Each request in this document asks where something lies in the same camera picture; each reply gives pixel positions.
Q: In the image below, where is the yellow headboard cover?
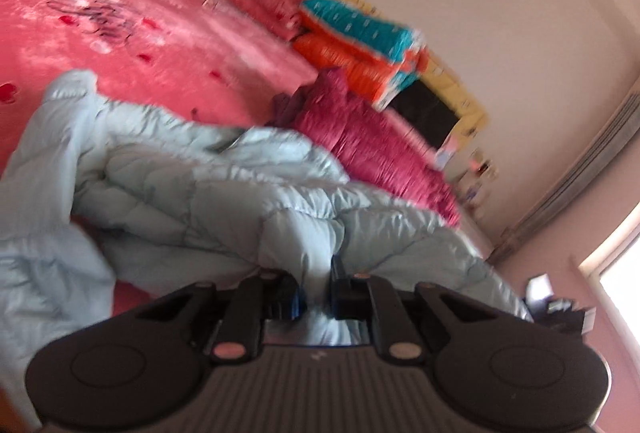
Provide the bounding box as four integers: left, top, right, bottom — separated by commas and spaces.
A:
267, 0, 490, 150

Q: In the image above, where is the pink heart-pattern bed blanket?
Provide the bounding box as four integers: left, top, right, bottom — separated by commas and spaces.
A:
1, 0, 317, 164

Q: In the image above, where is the black folded garment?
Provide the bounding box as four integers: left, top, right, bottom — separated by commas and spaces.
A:
388, 79, 459, 149

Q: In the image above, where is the grey wall radiator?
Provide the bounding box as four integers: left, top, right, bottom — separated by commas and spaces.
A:
488, 89, 639, 265

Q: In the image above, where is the teal orange folded quilt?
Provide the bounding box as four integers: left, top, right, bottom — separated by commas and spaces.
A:
293, 0, 430, 110

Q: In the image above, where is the bright window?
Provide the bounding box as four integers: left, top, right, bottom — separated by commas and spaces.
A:
578, 206, 639, 349

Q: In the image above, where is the crimson shiny puffer jacket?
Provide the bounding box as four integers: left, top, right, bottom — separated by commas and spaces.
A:
282, 69, 460, 226

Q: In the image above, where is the light blue puffer jacket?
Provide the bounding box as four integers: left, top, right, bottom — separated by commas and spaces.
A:
1, 70, 527, 427

